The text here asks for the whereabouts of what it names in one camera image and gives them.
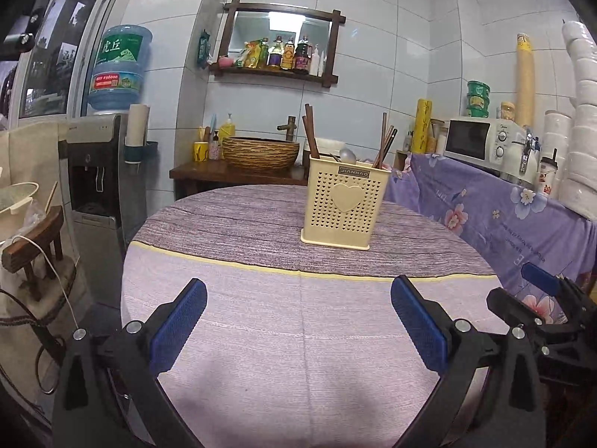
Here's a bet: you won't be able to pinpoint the green hanging packet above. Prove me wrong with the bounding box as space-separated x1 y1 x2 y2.
196 29 212 69

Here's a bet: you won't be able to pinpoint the brown chopstick pair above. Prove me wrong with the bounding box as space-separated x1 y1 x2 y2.
304 103 320 159

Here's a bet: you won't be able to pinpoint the bronze faucet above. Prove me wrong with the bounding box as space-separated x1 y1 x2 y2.
276 115 297 141

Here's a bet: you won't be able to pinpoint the white drink cup with straw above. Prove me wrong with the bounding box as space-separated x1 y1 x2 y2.
536 149 559 196

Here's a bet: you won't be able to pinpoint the brown wooden chopstick single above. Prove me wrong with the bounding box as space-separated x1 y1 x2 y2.
374 112 388 169

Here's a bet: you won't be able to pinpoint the green instant noodle cups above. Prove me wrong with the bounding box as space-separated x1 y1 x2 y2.
466 80 491 118

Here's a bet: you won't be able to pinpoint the blue water jug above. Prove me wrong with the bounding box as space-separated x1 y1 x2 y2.
87 24 153 113

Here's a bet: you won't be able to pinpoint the thick brown chopstick in holder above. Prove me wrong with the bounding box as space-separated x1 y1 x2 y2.
372 125 395 169

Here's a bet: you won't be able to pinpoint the cream plastic utensil holder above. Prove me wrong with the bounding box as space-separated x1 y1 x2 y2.
300 156 390 251

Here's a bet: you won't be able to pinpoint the white brown rice cooker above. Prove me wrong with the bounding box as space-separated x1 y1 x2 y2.
303 138 346 167

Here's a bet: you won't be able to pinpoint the water dispenser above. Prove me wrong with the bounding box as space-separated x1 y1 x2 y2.
66 113 147 308

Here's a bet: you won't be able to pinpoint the yellow roll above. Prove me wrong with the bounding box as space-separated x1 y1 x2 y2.
410 98 432 154

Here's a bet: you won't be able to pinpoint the white paper roll stack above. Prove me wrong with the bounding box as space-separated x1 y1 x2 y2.
557 20 596 221

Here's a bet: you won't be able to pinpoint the yellow soap bottle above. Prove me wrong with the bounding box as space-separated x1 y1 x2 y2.
219 113 236 146

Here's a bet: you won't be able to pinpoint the purple striped tablecloth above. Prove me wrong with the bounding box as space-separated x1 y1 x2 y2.
121 186 506 447

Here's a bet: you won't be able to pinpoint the yellow mug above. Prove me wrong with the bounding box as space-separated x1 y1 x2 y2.
192 141 209 163

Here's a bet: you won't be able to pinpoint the wooden framed mirror shelf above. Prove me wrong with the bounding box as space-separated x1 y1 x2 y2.
209 0 346 88

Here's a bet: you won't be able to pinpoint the purple floral cloth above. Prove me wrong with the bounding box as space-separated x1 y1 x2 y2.
385 154 596 324

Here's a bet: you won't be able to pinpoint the dark wooden sink counter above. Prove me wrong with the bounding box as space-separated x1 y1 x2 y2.
169 161 307 199

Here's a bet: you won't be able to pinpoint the woven basin sink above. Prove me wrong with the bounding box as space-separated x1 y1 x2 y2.
223 137 300 170

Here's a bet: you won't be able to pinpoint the wooden chair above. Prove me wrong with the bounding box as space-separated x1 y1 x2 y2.
1 205 64 301

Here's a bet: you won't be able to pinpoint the paper cup stack holder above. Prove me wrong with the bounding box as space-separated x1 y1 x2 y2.
125 104 158 165

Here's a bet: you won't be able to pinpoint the white microwave oven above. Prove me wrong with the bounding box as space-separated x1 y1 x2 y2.
443 116 525 176

